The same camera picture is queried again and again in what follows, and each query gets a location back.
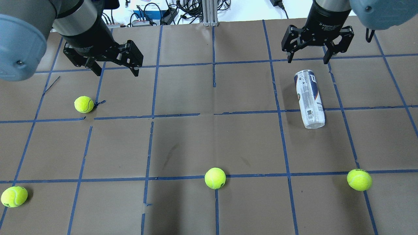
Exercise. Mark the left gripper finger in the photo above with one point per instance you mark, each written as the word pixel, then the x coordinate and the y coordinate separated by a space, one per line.
pixel 130 57
pixel 82 61

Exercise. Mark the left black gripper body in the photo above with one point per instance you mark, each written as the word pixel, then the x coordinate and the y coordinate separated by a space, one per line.
pixel 88 38

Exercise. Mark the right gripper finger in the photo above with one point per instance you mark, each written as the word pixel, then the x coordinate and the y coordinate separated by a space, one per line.
pixel 347 34
pixel 291 41

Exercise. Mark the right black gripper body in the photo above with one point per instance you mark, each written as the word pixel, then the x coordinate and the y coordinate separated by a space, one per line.
pixel 326 19

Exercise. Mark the clear tennis ball can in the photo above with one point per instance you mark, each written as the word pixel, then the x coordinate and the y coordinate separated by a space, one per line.
pixel 311 108

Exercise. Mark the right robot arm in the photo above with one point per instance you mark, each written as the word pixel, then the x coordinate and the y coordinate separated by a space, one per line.
pixel 375 15

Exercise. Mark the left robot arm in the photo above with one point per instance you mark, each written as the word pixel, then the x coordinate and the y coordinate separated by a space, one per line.
pixel 25 27

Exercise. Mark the tennis ball near left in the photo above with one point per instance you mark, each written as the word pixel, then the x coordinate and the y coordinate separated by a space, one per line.
pixel 84 104

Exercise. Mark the tennis ball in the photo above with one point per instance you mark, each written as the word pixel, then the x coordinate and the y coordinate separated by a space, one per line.
pixel 215 178
pixel 359 180
pixel 84 104
pixel 14 196

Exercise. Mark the tennis ball far right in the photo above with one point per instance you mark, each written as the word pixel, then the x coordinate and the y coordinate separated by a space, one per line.
pixel 359 180

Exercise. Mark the tennis ball centre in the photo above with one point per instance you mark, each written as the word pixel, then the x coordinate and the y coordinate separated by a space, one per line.
pixel 215 178

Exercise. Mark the tennis ball far left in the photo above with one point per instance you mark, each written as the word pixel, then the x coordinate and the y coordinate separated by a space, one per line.
pixel 14 196

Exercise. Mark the aluminium frame post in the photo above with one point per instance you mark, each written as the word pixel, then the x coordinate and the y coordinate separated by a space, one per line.
pixel 209 9

